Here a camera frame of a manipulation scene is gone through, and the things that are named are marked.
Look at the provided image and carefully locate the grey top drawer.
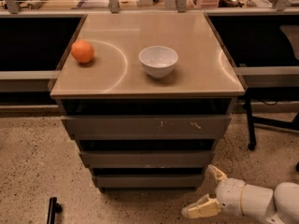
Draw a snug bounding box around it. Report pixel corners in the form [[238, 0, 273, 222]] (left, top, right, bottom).
[[62, 115, 231, 140]]

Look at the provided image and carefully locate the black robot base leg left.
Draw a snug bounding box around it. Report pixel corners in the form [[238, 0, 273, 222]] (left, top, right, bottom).
[[47, 197, 63, 224]]

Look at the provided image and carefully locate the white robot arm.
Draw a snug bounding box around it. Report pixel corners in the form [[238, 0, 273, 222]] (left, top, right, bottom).
[[181, 164, 299, 224]]

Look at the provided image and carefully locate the grey drawer cabinet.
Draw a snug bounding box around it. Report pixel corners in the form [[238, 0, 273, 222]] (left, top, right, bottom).
[[50, 12, 245, 190]]

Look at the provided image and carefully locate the orange fruit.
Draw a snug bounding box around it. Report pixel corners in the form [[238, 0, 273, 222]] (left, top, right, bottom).
[[71, 40, 94, 63]]

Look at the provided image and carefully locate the grey bottom drawer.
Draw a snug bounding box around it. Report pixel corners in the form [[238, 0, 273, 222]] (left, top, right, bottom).
[[92, 175, 204, 189]]

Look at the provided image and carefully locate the grey middle drawer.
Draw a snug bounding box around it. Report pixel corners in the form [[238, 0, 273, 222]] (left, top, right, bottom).
[[79, 150, 213, 168]]

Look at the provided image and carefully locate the white bowl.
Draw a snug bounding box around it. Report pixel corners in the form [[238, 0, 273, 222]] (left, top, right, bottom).
[[138, 46, 178, 78]]

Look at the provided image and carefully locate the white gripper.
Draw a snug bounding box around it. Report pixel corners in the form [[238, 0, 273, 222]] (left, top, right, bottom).
[[181, 164, 246, 218]]

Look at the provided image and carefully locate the grey drawer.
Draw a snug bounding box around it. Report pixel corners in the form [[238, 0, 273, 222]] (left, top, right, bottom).
[[92, 175, 204, 189], [79, 150, 213, 168], [62, 115, 231, 140]]

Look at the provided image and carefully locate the black table leg with caster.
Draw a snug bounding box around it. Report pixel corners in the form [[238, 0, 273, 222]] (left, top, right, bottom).
[[244, 94, 256, 151]]

